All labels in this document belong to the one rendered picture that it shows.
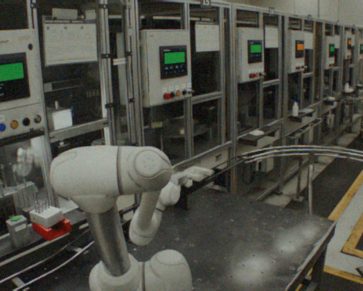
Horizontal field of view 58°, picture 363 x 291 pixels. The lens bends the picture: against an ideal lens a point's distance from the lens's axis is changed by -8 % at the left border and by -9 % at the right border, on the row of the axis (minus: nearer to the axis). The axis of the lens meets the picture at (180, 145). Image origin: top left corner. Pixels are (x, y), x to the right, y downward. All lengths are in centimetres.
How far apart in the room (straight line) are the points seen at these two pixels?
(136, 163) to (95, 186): 13
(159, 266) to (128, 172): 55
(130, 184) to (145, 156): 9
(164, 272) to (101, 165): 59
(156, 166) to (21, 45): 99
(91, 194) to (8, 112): 80
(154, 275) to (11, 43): 112
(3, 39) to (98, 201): 91
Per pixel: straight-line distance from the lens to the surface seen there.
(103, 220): 105
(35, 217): 168
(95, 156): 91
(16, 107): 164
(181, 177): 216
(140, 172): 85
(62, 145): 201
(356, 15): 949
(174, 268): 134
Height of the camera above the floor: 173
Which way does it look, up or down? 17 degrees down
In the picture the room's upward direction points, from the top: 2 degrees counter-clockwise
